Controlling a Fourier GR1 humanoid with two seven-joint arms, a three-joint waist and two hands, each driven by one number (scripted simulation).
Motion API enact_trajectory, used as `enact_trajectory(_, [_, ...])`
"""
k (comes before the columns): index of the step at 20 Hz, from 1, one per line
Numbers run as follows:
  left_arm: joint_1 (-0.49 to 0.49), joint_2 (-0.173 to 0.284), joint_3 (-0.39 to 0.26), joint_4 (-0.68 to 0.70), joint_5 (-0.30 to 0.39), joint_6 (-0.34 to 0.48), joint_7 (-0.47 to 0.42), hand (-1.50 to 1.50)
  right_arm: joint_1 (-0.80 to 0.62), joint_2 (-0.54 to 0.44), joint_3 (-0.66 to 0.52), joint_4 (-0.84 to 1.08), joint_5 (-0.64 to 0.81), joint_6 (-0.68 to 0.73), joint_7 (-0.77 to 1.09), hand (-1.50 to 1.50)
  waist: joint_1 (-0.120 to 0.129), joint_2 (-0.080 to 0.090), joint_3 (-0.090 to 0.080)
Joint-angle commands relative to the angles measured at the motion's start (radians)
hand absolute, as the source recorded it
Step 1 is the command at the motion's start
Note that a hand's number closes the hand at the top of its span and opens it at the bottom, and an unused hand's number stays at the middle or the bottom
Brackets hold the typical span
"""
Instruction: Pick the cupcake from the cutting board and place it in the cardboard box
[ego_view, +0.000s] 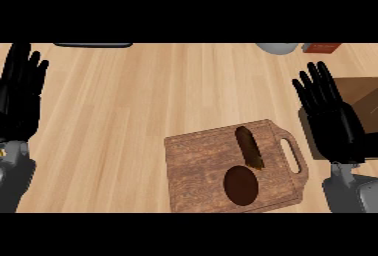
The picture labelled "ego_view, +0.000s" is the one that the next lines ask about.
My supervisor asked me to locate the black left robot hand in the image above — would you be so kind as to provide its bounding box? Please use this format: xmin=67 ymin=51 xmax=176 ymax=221
xmin=0 ymin=42 xmax=50 ymax=143

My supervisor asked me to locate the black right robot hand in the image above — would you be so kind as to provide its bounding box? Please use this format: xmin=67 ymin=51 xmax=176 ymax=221
xmin=291 ymin=60 xmax=368 ymax=165

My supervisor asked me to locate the dark brown cupcake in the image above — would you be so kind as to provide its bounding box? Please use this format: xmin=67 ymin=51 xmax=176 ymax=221
xmin=223 ymin=125 xmax=266 ymax=207

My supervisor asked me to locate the reddish brown small box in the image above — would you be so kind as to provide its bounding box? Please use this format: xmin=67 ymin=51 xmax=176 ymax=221
xmin=301 ymin=42 xmax=343 ymax=54

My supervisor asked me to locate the brown wooden cutting board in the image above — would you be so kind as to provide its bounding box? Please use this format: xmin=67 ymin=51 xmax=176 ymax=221
xmin=162 ymin=118 xmax=310 ymax=214

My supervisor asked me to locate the dark grey flat object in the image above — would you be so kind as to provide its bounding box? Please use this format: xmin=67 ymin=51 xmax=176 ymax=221
xmin=52 ymin=42 xmax=134 ymax=49

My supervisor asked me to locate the grey round bowl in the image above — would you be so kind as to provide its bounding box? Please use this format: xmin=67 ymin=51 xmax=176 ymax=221
xmin=254 ymin=42 xmax=300 ymax=55

